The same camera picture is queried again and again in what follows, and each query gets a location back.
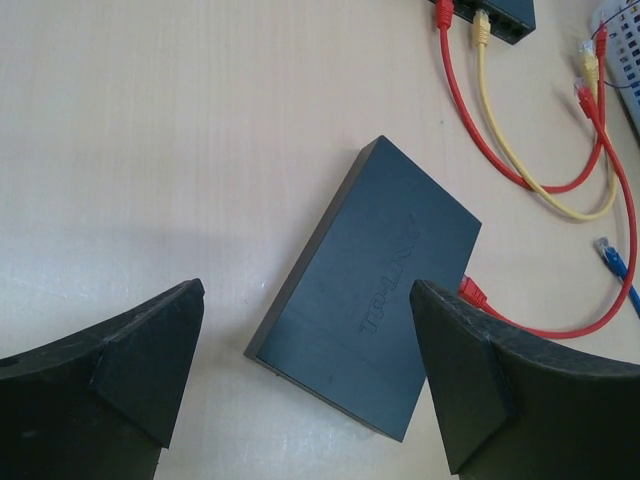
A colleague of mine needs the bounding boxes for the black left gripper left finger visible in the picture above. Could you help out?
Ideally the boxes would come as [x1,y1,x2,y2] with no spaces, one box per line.
[1,279,205,479]

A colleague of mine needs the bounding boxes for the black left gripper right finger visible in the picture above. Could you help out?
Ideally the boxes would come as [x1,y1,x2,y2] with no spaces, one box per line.
[410,280,639,479]

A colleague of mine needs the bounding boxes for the orange-red ethernet cable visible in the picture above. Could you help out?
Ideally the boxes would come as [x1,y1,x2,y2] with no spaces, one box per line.
[457,79,640,341]

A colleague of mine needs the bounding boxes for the long black network switch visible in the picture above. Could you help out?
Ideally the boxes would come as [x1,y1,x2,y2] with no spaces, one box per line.
[245,136,481,441]

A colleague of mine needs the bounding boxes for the yellow ethernet cable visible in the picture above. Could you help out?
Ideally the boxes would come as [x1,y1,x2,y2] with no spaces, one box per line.
[471,8,619,222]

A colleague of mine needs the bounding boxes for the small black network switch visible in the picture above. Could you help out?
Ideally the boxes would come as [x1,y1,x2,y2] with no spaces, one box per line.
[434,0,536,45]

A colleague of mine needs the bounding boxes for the blue ethernet cable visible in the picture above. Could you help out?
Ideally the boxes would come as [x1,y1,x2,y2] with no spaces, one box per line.
[593,235,640,319]

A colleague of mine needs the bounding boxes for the red ethernet cable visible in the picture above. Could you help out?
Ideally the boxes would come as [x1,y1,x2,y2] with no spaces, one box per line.
[433,0,609,194]

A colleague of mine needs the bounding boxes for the white plastic wire bin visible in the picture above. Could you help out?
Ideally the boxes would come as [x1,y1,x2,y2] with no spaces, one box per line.
[590,0,640,134]

